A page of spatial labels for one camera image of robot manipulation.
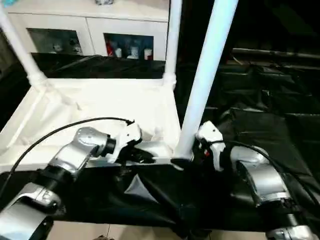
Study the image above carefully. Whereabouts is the white plastic table top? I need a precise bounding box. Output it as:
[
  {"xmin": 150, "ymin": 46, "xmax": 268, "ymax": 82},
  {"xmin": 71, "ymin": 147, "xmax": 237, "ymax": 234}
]
[{"xmin": 0, "ymin": 76, "xmax": 187, "ymax": 173}]

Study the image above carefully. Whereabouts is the black plastic mat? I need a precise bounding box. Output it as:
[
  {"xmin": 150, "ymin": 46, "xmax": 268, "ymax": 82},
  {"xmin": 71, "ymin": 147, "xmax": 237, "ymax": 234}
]
[{"xmin": 0, "ymin": 51, "xmax": 320, "ymax": 240}]

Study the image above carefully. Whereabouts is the white printed cup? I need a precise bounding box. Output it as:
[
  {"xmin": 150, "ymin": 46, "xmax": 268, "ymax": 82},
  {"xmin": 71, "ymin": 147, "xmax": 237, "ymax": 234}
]
[{"xmin": 127, "ymin": 46, "xmax": 139, "ymax": 60}]

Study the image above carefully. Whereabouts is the white glass-door cabinet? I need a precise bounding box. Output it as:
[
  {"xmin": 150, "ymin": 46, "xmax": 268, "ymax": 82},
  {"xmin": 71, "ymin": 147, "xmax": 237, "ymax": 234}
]
[{"xmin": 7, "ymin": 0, "xmax": 171, "ymax": 62}]

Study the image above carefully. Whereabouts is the grey curtain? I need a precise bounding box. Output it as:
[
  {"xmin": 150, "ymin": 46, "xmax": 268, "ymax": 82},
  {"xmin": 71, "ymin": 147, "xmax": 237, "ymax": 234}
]
[{"xmin": 0, "ymin": 27, "xmax": 16, "ymax": 76}]

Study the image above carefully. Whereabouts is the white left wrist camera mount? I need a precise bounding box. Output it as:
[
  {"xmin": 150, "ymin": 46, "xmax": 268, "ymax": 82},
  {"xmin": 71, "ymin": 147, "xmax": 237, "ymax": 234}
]
[{"xmin": 109, "ymin": 122, "xmax": 143, "ymax": 164}]

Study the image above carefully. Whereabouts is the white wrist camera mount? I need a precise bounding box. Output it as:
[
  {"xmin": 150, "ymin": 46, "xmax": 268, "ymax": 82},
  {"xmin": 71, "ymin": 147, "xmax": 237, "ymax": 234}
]
[
  {"xmin": 109, "ymin": 122, "xmax": 143, "ymax": 164},
  {"xmin": 195, "ymin": 120, "xmax": 225, "ymax": 172}
]

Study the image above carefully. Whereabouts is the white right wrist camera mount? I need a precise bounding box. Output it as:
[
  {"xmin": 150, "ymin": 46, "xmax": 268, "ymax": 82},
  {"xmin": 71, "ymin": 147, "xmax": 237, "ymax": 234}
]
[{"xmin": 195, "ymin": 120, "xmax": 225, "ymax": 172}]

